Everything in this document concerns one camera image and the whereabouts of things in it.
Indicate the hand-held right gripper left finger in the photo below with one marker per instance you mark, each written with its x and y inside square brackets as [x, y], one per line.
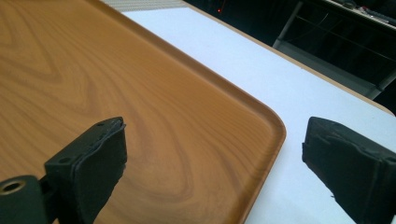
[93, 174]

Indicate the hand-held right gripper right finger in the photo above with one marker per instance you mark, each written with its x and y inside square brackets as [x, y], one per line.
[351, 165]

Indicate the wooden tray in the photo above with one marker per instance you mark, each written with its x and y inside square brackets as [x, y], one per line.
[124, 102]

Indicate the metal rack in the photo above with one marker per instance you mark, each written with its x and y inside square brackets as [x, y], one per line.
[336, 59]

